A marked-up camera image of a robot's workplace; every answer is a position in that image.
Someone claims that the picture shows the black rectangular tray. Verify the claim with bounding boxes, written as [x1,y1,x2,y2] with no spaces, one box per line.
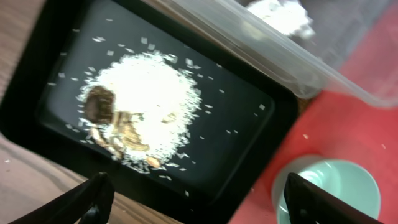
[1,1,298,223]

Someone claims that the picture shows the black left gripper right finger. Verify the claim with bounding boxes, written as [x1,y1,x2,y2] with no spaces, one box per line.
[284,172,382,224]

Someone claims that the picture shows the clear plastic bin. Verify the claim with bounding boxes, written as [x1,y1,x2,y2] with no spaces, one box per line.
[150,0,397,108]

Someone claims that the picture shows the red serving tray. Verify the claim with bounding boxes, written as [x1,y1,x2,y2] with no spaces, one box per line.
[228,2,398,224]

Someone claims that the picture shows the green bowl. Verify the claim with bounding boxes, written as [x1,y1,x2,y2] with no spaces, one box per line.
[271,155,381,224]

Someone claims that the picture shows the rice and food scraps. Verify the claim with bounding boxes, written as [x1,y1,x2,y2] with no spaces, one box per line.
[46,18,267,197]

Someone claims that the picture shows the white tissue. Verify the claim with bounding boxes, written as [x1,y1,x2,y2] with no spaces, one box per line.
[246,0,315,39]

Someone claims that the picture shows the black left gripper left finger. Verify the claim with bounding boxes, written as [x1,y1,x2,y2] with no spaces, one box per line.
[10,172,115,224]

